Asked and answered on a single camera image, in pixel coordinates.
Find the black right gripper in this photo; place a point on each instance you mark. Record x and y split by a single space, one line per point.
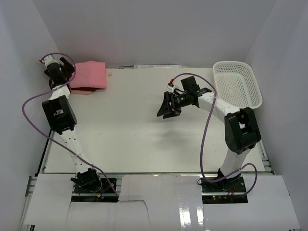
172 103

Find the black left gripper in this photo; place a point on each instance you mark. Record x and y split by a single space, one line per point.
65 66

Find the white perforated plastic basket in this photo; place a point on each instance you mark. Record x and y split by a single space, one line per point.
236 84

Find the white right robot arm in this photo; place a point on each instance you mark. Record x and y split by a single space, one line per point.
240 125

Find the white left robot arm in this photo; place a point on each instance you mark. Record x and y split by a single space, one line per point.
62 120

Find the folded light pink t-shirt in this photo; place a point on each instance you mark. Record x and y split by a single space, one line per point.
83 91

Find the white paper strip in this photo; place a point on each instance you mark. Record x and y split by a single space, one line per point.
156 66

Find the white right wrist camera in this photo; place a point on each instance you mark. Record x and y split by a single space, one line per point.
171 86

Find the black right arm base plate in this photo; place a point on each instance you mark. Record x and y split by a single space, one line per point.
215 195

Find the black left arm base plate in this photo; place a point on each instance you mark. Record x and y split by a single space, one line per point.
102 193

